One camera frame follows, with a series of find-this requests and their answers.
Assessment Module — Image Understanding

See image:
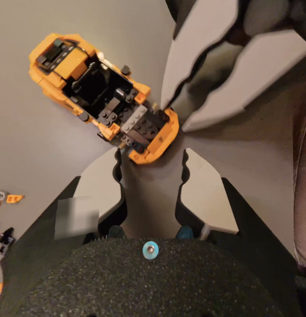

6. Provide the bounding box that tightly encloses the pile of small lego pieces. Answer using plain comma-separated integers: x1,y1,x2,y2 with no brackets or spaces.
0,190,25,298

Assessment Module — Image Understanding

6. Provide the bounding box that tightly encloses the orange lego car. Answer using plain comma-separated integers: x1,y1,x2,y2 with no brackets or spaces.
28,33,180,165

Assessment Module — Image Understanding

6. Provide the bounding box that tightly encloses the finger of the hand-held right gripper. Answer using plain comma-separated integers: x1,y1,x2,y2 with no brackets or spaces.
161,0,240,110
182,29,306,133

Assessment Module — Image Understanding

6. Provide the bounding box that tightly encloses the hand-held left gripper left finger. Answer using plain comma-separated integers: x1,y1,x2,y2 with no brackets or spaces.
74,147,128,233

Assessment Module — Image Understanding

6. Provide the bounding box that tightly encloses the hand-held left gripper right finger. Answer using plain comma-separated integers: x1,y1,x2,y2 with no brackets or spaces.
175,148,240,235

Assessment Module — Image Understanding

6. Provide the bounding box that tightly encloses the pink shirt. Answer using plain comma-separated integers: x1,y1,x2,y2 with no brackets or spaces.
292,109,306,268

